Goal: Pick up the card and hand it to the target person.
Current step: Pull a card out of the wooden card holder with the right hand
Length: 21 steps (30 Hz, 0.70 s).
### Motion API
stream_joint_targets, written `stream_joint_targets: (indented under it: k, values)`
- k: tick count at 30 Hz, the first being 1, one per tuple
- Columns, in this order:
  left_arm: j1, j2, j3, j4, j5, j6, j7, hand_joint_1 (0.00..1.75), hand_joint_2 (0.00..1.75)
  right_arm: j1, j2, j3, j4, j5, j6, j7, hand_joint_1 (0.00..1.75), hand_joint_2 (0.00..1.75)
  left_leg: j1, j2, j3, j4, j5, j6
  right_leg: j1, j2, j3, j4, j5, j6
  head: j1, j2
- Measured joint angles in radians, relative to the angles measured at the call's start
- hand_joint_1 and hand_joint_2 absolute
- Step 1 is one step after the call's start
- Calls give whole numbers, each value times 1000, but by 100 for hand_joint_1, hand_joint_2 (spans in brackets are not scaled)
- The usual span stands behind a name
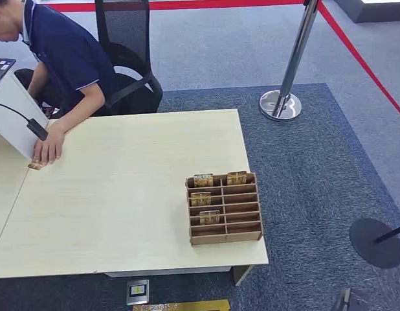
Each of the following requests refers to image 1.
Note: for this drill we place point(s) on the person's left hand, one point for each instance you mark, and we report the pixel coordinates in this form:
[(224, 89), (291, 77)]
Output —
[(49, 146)]

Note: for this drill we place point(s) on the golden printed card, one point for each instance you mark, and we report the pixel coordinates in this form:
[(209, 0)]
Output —
[(236, 178), (200, 199), (34, 166), (203, 180), (209, 217)]

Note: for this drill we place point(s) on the person's left forearm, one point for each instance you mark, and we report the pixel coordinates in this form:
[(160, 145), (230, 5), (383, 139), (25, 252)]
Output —
[(80, 111)]

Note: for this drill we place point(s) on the person's right forearm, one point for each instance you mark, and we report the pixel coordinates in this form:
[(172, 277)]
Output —
[(37, 81)]

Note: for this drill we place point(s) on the person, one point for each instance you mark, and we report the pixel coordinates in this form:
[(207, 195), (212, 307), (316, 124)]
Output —
[(67, 47)]

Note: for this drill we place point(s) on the brown wooden card rack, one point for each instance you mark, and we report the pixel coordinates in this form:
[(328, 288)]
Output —
[(242, 214)]

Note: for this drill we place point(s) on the white box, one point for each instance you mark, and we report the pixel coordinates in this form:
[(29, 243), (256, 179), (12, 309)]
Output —
[(12, 111)]

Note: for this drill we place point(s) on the dark laptop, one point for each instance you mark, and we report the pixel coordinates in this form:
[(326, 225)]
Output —
[(0, 68)]

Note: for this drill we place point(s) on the black mesh office chair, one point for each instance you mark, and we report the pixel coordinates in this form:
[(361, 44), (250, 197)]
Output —
[(122, 25)]

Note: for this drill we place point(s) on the silver floor socket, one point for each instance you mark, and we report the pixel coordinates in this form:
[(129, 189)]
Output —
[(137, 292)]

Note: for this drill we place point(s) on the red barrier belt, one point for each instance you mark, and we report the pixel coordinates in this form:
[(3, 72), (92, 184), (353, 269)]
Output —
[(187, 5), (358, 58)]

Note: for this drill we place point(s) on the golden floor plate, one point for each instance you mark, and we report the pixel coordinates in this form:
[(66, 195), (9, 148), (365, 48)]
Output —
[(187, 306)]

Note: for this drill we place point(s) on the grey desk underframe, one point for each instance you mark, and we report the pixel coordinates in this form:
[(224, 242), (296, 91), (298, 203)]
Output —
[(242, 274)]

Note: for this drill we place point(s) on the dark blue carpet mat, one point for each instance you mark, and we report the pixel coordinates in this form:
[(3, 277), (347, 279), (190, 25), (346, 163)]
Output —
[(316, 171)]

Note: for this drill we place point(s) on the dark display plinth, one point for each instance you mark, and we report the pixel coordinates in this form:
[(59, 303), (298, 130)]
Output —
[(365, 15)]

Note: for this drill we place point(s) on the chrome stanchion post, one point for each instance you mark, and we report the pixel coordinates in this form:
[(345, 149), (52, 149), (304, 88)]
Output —
[(295, 56)]

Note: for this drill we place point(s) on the black stanchion post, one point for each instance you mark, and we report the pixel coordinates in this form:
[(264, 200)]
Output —
[(375, 253)]

